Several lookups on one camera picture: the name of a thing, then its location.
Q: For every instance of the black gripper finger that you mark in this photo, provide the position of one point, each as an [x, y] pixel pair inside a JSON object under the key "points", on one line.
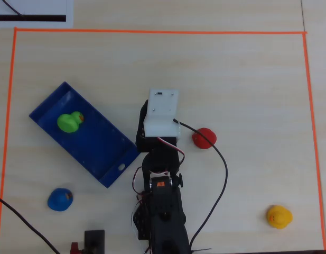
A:
{"points": [[145, 111]]}

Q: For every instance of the green rubber duck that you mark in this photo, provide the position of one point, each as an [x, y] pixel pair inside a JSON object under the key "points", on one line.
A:
{"points": [[67, 123]]}

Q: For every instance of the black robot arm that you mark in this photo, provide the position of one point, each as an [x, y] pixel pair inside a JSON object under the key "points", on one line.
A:
{"points": [[165, 211]]}

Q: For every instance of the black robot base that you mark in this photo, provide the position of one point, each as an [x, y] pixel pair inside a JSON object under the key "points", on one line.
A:
{"points": [[140, 222]]}

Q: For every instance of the red rubber duck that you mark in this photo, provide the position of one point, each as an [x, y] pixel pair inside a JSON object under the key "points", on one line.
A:
{"points": [[201, 143]]}

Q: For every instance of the blue plastic box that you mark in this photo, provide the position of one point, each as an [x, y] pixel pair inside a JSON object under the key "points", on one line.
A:
{"points": [[99, 150]]}

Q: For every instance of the blue rubber duck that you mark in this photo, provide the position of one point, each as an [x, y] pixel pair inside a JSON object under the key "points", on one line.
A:
{"points": [[59, 200]]}

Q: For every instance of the yellow rubber duck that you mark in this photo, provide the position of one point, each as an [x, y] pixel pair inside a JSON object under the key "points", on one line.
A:
{"points": [[280, 218]]}

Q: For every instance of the orange tape strip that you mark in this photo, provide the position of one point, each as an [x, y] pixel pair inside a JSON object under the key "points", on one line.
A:
{"points": [[152, 31], [11, 79], [316, 158]]}

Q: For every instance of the red clamp knob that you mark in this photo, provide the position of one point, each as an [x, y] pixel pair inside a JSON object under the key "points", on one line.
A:
{"points": [[74, 248]]}

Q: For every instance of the white paper with black bar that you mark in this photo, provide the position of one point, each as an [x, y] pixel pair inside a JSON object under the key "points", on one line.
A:
{"points": [[46, 8]]}

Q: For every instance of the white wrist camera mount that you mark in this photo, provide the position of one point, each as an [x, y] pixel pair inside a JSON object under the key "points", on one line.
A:
{"points": [[162, 116]]}

